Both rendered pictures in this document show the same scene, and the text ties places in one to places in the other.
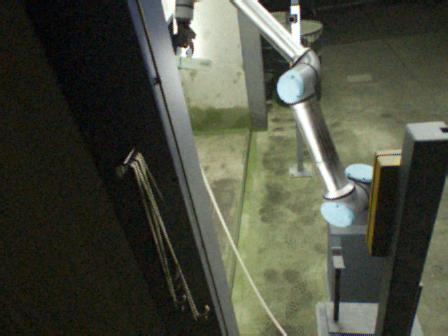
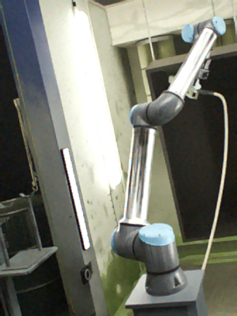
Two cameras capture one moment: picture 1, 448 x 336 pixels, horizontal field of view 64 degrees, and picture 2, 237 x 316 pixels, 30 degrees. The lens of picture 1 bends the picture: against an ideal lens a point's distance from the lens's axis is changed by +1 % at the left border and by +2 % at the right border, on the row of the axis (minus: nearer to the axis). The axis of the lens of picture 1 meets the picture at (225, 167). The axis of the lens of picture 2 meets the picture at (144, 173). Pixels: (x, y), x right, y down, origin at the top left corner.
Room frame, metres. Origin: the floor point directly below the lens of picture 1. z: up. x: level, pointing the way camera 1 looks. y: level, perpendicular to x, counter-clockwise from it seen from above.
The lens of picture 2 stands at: (1.43, -2.49, 1.45)
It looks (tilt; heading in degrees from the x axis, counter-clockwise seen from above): 9 degrees down; 93
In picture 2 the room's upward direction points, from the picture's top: 11 degrees counter-clockwise
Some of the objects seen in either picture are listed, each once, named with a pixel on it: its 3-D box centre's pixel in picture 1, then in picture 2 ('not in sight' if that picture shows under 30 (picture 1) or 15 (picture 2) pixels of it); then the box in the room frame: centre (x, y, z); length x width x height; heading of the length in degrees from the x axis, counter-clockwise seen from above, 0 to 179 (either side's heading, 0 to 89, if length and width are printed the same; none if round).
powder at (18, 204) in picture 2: not in sight; (12, 207); (0.20, 0.75, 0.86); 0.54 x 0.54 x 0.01
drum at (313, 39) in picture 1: (297, 65); not in sight; (4.09, -1.07, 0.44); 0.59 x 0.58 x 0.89; 1
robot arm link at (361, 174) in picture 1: (359, 184); (157, 246); (1.31, -0.63, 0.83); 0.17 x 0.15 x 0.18; 134
